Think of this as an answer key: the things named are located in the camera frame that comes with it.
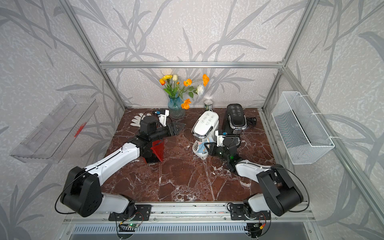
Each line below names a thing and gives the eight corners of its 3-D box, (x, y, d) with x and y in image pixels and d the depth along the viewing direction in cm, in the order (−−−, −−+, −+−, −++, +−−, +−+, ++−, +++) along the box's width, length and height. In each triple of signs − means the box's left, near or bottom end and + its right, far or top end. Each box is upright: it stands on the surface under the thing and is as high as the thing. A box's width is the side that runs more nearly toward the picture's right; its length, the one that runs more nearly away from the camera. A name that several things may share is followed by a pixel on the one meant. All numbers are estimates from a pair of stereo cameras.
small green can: (204, 110, 122) (204, 105, 117) (204, 105, 126) (204, 100, 121) (212, 110, 122) (213, 105, 117) (212, 105, 126) (212, 100, 121)
